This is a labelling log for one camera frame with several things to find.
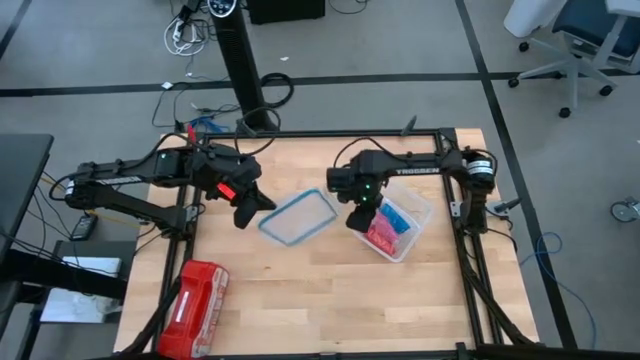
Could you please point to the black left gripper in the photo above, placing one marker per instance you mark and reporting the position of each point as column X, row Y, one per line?
column 225, row 170

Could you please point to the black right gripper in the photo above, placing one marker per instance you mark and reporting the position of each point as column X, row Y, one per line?
column 360, row 180

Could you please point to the pink bandage roll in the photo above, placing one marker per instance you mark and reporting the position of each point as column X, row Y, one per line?
column 382, row 230

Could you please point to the red bandage roll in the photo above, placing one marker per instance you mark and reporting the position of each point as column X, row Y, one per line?
column 382, row 246

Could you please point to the clear lid with teal rim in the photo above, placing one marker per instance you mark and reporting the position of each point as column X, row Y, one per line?
column 300, row 217

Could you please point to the clear plastic container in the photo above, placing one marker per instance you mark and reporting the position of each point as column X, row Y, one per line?
column 417, row 210

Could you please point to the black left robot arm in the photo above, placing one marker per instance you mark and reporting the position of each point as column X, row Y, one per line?
column 125, row 172

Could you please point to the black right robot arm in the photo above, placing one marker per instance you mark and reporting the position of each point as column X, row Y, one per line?
column 425, row 164

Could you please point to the black clamp lever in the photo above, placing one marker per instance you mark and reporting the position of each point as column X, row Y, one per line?
column 409, row 126
column 246, row 130

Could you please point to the red snack package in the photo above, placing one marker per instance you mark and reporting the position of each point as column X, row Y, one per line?
column 195, row 310

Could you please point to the black tower fan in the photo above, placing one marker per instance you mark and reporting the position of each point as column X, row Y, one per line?
column 242, row 65

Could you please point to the black power adapter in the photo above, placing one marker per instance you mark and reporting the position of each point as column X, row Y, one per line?
column 84, row 227

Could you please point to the black box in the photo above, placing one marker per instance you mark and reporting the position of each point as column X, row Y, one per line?
column 285, row 10

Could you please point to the black metal stand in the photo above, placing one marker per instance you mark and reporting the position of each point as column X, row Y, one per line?
column 60, row 280

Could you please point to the black desk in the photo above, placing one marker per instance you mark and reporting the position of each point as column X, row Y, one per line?
column 20, row 175

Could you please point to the grey caster wheel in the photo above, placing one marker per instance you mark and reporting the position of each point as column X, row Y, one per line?
column 622, row 211

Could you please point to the blue and white office chair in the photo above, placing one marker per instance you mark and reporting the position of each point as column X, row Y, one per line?
column 575, row 65

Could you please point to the black metal table frame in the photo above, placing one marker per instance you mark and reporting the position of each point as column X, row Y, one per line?
column 320, row 133

